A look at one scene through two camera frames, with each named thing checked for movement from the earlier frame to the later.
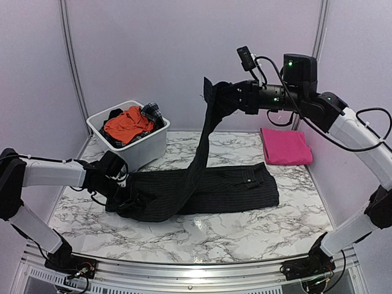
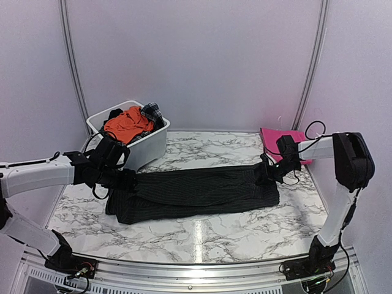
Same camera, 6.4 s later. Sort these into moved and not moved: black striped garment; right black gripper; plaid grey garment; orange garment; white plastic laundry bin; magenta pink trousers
Moved: black striped garment; right black gripper
Not moved: white plastic laundry bin; plaid grey garment; orange garment; magenta pink trousers
